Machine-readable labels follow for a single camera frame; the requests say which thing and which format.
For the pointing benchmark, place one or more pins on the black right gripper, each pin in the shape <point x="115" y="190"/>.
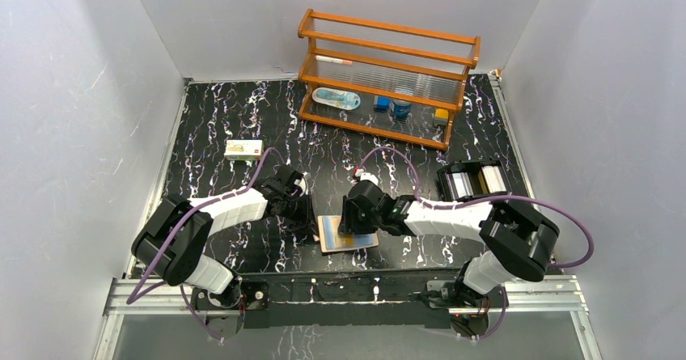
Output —
<point x="349" y="222"/>

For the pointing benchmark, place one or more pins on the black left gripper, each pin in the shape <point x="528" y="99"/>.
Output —
<point x="302" y="218"/>

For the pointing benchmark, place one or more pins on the gold credit card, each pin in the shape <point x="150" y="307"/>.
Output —
<point x="347" y="240"/>

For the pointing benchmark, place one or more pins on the beige card holder wallet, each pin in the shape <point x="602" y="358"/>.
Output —
<point x="332" y="241"/>

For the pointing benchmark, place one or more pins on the black card box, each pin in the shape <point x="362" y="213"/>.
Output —
<point x="442" y="184"/>

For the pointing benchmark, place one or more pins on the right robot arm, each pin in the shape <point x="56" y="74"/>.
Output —
<point x="519" y="239"/>

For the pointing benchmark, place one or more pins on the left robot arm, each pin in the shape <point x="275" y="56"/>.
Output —
<point x="173" y="239"/>

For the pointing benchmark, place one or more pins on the stack of cards in box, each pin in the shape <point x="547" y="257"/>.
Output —
<point x="475" y="181"/>

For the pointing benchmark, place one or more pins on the small white cardboard box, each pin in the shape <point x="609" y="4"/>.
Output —
<point x="244" y="150"/>

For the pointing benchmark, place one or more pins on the blue white round jar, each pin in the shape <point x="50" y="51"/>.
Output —
<point x="400" y="109"/>

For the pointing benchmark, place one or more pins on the blue small box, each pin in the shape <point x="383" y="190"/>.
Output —
<point x="381" y="103"/>

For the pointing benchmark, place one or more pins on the yellow small object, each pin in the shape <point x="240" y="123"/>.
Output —
<point x="440" y="117"/>

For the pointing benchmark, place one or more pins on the orange wooden shelf rack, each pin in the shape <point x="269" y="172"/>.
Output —
<point x="429" y="69"/>

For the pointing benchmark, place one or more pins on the white pink marker pen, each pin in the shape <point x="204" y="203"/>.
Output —
<point x="334" y="60"/>

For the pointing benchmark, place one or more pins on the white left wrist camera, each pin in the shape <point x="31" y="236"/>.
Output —
<point x="301" y="188"/>

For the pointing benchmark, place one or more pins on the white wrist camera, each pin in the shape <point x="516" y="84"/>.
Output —
<point x="361" y="175"/>
<point x="301" y="188"/>

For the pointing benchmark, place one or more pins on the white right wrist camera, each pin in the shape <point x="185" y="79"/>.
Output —
<point x="361" y="175"/>

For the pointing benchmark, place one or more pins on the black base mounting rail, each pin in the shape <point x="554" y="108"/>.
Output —
<point x="414" y="313"/>

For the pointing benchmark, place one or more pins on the aluminium frame rail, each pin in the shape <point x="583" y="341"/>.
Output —
<point x="264" y="293"/>

